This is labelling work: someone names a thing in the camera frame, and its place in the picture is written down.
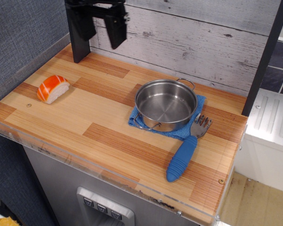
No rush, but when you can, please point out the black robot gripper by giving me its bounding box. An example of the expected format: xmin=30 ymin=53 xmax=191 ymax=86
xmin=65 ymin=0 xmax=128 ymax=49

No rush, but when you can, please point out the stainless steel pot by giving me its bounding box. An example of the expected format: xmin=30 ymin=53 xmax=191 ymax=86
xmin=133 ymin=78 xmax=199 ymax=132

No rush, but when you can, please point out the blue cloth napkin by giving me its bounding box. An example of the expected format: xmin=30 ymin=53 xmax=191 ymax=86
xmin=128 ymin=95 xmax=206 ymax=141

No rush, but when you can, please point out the salmon sushi toy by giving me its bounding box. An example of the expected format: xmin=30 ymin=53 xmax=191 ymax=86
xmin=37 ymin=75 xmax=70 ymax=104

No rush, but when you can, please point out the grey toy fridge cabinet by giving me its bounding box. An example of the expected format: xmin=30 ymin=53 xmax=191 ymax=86
xmin=24 ymin=147 xmax=195 ymax=226

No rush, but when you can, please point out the clear acrylic edge guard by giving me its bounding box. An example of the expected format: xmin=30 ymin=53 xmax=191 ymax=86
xmin=0 ymin=122 xmax=221 ymax=226

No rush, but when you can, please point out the silver dispenser button panel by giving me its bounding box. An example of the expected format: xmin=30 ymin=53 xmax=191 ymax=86
xmin=76 ymin=186 xmax=135 ymax=226

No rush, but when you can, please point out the white toy sink unit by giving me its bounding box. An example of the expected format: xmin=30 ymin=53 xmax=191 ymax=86
xmin=234 ymin=89 xmax=283 ymax=191

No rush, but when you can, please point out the yellow object bottom left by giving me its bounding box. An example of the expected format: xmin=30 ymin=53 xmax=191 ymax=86
xmin=0 ymin=217 xmax=20 ymax=226

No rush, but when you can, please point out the black vertical post left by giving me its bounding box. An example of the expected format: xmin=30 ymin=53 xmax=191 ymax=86
xmin=66 ymin=5 xmax=90 ymax=63

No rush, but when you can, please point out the black vertical post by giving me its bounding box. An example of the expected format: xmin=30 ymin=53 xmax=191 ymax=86
xmin=66 ymin=5 xmax=90 ymax=63
xmin=241 ymin=0 xmax=283 ymax=116

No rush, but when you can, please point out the blue handled metal fork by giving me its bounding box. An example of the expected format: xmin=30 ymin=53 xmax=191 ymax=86
xmin=166 ymin=114 xmax=212 ymax=182

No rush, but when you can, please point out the black vertical post right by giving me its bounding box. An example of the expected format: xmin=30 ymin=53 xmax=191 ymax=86
xmin=241 ymin=0 xmax=283 ymax=116

